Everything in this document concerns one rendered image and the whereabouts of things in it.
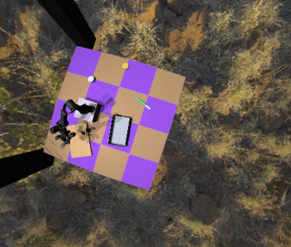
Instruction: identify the yellow flat disc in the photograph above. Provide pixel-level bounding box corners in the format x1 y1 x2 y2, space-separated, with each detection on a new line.
122 63 129 69

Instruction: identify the light wooden board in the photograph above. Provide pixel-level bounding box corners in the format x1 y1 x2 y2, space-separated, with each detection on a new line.
66 123 92 158

